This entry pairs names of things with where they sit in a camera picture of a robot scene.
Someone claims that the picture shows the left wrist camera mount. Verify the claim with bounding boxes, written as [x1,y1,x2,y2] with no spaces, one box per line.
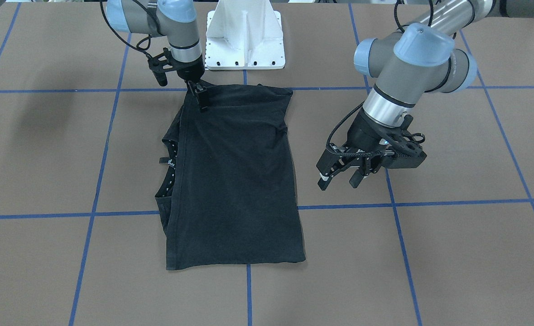
[381,114,428,169]

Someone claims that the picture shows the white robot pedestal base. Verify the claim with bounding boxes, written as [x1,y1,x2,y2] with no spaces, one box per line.
[204,0,286,70]

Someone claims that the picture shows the black graphic t-shirt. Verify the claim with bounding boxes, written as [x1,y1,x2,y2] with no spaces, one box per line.
[155,83,306,271]

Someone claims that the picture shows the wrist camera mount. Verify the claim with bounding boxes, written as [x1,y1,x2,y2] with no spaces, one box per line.
[147,48,176,87]
[381,114,428,169]

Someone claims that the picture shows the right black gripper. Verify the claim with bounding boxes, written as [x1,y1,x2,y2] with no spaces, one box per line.
[176,58,209,113]

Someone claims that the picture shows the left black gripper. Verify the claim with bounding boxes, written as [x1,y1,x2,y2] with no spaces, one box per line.
[317,110,399,191]

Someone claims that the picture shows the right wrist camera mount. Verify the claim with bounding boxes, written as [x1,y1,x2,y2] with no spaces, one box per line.
[147,48,176,87]

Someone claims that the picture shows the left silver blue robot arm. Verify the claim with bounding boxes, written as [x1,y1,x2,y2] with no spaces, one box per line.
[316,0,534,190]

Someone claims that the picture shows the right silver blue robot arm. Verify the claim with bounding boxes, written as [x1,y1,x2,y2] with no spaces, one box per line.
[100,0,210,111]

